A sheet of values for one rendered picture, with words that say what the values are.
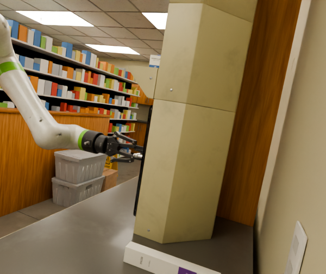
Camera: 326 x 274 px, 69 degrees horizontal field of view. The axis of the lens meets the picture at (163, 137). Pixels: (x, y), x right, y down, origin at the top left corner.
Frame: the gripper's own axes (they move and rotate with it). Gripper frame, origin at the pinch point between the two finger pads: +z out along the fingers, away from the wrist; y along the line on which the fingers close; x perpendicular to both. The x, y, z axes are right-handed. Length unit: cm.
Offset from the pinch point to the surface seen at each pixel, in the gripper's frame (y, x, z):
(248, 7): 55, 1, 28
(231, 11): 52, -4, 24
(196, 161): 3.0, -5.5, 22.0
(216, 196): -9.4, 2.5, 29.8
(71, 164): -63, 143, -155
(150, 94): 22.2, -11.2, 4.0
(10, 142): -39, 90, -190
